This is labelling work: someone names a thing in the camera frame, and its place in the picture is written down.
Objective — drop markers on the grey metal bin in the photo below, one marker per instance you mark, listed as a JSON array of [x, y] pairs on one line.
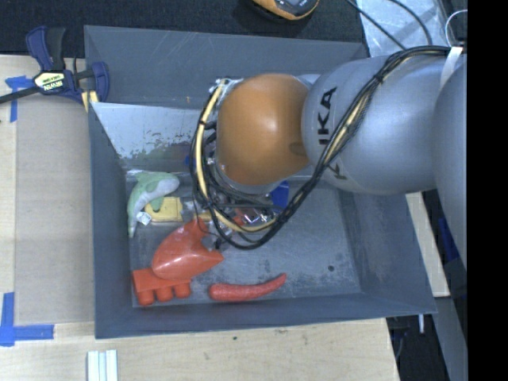
[[301, 248]]

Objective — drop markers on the yellow flat toy block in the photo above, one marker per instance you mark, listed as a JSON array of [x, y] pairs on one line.
[[168, 210]]

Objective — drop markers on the blue flat piece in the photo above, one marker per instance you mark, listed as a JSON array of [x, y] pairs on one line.
[[281, 197]]

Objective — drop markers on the orange heart-shaped plastic toy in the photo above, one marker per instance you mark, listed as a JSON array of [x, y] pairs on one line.
[[184, 254]]

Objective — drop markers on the red toy chili pepper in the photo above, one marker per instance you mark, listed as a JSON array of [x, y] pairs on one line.
[[246, 291]]

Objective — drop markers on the orange-red block with pegs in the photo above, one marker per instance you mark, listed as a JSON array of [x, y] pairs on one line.
[[148, 286]]

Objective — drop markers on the green and white toy dolphin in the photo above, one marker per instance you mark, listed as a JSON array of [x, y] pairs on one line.
[[148, 191]]

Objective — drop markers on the pale wood flat board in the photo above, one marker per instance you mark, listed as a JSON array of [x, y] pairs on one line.
[[51, 212]]

